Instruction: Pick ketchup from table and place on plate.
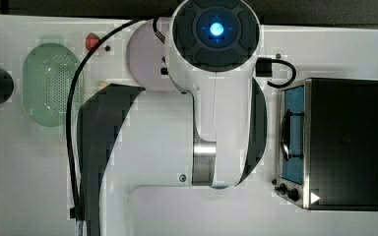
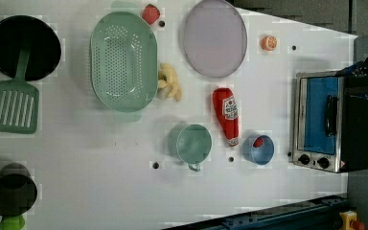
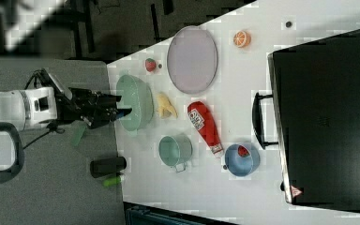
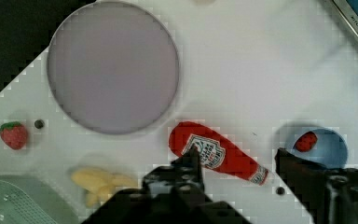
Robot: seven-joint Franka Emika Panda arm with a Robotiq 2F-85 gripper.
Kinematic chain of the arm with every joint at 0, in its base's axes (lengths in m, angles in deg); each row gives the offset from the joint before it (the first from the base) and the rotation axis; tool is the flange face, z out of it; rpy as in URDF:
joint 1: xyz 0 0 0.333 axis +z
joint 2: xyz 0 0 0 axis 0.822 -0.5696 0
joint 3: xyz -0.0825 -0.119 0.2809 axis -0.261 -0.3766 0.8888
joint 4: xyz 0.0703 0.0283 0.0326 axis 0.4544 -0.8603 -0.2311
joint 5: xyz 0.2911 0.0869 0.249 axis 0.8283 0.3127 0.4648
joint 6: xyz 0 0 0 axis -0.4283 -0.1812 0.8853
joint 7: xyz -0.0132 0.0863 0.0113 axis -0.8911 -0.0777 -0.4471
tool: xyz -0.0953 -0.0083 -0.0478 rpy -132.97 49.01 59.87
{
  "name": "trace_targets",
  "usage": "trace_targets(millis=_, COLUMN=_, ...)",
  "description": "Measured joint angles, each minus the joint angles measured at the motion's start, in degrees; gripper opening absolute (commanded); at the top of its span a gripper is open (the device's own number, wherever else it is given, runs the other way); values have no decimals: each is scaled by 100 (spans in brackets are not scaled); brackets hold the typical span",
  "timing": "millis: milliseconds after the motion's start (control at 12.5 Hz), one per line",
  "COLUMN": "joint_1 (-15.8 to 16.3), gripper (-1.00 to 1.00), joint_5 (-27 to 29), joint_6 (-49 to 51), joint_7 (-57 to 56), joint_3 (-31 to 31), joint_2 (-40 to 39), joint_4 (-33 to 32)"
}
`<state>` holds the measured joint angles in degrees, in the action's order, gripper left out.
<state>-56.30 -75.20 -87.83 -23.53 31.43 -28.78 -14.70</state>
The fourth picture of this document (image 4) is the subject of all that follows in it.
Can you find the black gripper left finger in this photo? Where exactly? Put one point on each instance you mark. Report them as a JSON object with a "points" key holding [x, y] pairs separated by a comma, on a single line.
{"points": [[176, 191]]}

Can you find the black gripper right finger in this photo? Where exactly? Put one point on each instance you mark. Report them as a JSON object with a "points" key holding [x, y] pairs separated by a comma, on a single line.
{"points": [[329, 195]]}

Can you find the red ketchup bottle toy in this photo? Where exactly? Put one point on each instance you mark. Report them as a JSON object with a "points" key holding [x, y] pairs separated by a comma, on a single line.
{"points": [[216, 152]]}

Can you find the grey round plate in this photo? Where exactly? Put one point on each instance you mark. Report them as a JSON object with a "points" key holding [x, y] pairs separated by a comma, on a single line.
{"points": [[113, 67]]}

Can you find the blue cup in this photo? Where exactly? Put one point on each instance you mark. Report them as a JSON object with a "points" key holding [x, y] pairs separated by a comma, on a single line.
{"points": [[330, 150]]}

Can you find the red strawberry in cup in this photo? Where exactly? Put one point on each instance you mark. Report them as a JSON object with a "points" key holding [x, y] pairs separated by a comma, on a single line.
{"points": [[306, 142]]}

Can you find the yellow banana toy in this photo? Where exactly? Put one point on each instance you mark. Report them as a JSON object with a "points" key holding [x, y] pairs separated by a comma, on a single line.
{"points": [[100, 185]]}

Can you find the green perforated colander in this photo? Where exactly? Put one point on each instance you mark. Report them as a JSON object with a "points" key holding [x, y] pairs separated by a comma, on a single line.
{"points": [[27, 200]]}

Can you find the red strawberry toy on table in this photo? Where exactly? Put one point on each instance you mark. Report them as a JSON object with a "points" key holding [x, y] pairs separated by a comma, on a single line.
{"points": [[14, 135]]}

